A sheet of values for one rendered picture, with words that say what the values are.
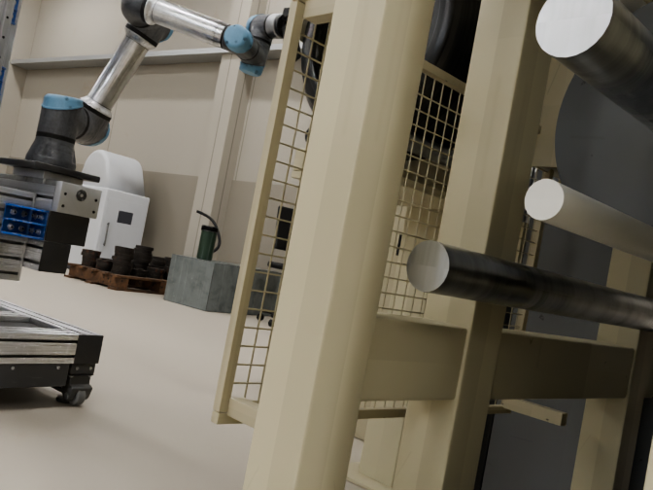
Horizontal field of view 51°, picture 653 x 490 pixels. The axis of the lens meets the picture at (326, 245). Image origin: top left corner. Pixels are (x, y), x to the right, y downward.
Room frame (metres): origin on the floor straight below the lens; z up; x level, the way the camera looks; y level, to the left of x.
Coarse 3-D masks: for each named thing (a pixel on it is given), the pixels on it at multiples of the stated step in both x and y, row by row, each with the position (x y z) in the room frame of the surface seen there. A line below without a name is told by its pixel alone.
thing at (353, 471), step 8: (352, 464) 2.05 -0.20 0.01; (352, 472) 1.96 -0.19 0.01; (360, 472) 1.97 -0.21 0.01; (352, 480) 1.90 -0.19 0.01; (360, 480) 1.90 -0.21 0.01; (368, 480) 1.92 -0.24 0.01; (376, 480) 1.93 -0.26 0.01; (368, 488) 1.86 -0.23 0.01; (376, 488) 1.86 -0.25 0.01; (384, 488) 1.87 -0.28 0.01
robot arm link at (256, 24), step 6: (252, 18) 2.14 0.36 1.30; (258, 18) 2.12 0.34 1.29; (264, 18) 2.10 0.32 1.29; (246, 24) 2.16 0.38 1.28; (252, 24) 2.14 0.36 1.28; (258, 24) 2.11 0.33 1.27; (264, 24) 2.09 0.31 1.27; (252, 30) 2.13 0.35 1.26; (258, 30) 2.12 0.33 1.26; (264, 30) 2.10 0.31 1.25; (258, 36) 2.12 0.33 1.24; (264, 36) 2.12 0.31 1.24; (270, 42) 2.14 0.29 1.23
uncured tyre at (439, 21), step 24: (456, 0) 1.50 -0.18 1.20; (480, 0) 1.51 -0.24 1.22; (312, 24) 1.81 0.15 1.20; (432, 24) 1.51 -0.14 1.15; (456, 24) 1.49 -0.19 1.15; (312, 48) 1.80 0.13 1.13; (432, 48) 1.51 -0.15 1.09; (456, 48) 1.50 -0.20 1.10; (312, 72) 1.78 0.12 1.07; (456, 72) 1.52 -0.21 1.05; (432, 96) 1.54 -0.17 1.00; (456, 96) 1.56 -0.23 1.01; (432, 120) 1.59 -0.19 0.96; (456, 120) 1.62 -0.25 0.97
